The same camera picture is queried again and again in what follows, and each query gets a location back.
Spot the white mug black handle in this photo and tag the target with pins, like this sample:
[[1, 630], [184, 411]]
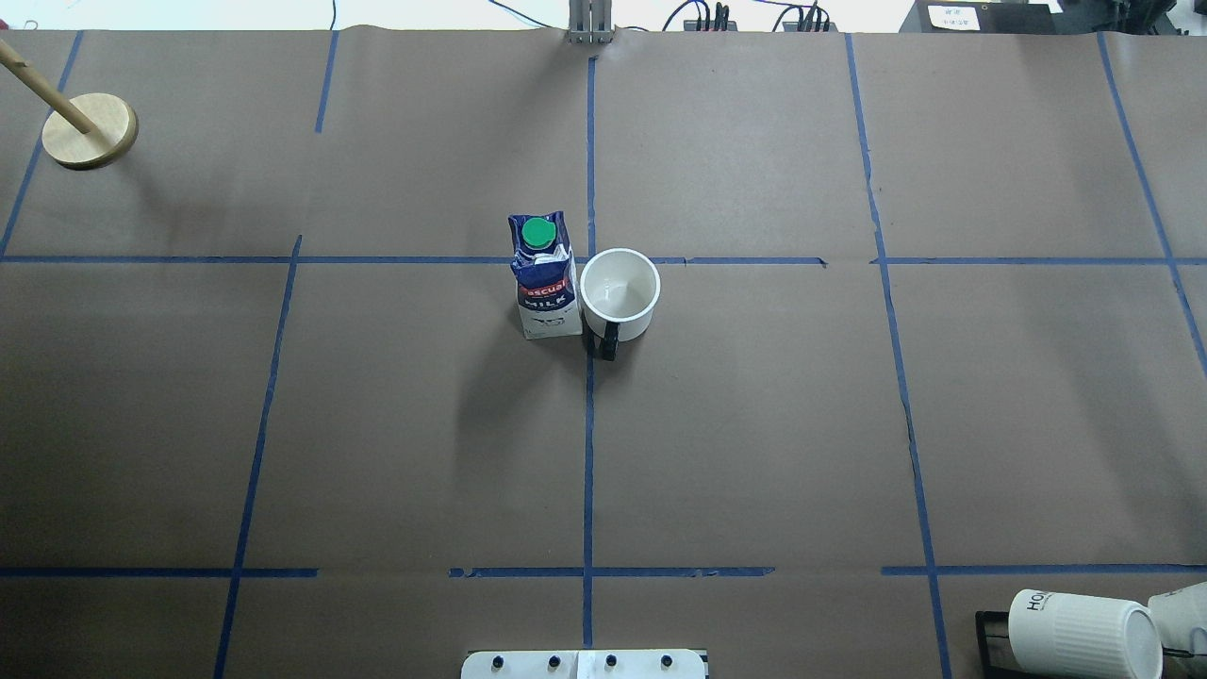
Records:
[[619, 289]]

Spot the blue milk carton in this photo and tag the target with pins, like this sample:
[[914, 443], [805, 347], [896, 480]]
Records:
[[544, 266]]

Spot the black cup rack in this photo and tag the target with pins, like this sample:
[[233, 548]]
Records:
[[996, 656]]

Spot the white pillar with base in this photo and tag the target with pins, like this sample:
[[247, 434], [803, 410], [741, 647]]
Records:
[[587, 663]]

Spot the far black terminal block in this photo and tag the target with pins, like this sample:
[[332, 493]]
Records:
[[710, 17]]

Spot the black terminal block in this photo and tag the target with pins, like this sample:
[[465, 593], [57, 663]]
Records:
[[710, 17], [812, 18]]

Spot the near black terminal block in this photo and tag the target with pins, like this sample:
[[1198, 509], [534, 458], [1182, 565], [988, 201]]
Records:
[[812, 18]]

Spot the black box with label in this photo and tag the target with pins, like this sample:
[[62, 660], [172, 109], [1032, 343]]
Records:
[[979, 17]]

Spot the wooden mug tree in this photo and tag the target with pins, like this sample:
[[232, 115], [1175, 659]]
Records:
[[85, 132]]

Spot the aluminium frame post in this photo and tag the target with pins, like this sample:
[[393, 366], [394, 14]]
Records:
[[590, 22]]

